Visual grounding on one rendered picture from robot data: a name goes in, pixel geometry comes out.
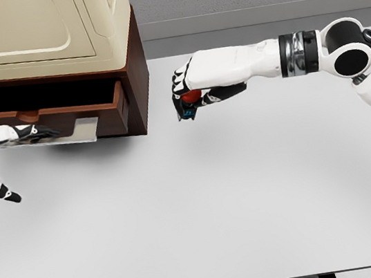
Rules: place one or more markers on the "red button black switch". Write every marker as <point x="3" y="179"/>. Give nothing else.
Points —
<point x="192" y="96"/>

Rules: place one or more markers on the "brown cabinet with beige top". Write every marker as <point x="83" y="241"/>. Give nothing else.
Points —
<point x="50" y="26"/>

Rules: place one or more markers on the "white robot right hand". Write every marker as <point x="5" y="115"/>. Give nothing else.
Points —
<point x="217" y="68"/>

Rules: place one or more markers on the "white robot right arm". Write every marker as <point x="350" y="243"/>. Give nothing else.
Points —
<point x="302" y="53"/>

